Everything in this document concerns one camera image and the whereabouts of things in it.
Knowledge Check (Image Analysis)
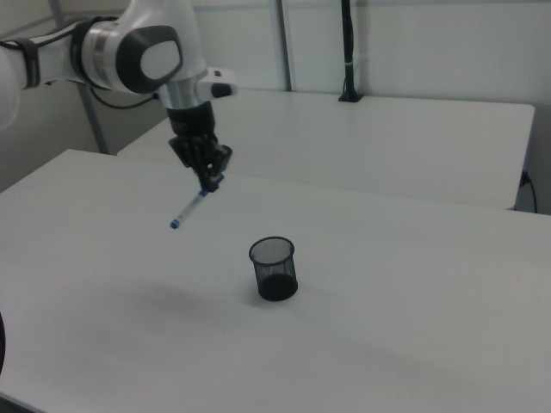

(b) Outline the black pole with clamp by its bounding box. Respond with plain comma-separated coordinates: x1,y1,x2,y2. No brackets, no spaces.
337,0,366,104

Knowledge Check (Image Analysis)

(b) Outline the grey metal frame post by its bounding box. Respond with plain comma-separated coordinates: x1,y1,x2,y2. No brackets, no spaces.
47,0,109,156
274,0,299,93

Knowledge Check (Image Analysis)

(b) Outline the black cable strap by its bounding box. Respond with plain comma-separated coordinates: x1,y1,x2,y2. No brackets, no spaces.
16,37,43,90

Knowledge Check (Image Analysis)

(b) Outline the white neighbouring table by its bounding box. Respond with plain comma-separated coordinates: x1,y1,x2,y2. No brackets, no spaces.
116,87,536,213

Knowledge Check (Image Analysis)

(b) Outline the black wall cable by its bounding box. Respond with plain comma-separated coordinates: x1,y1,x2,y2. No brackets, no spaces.
517,170,540,213

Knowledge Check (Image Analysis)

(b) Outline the black mesh pen cup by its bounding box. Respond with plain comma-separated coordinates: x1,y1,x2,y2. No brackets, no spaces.
247,235,300,302

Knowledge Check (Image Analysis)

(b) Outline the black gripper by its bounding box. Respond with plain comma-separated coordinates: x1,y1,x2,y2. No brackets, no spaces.
165,100,235,193

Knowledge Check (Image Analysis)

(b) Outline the black curved hose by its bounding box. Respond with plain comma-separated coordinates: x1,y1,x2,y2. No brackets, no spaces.
0,308,9,376

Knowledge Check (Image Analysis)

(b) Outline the white marker with blue cap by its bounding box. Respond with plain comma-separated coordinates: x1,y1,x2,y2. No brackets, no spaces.
168,173,226,231

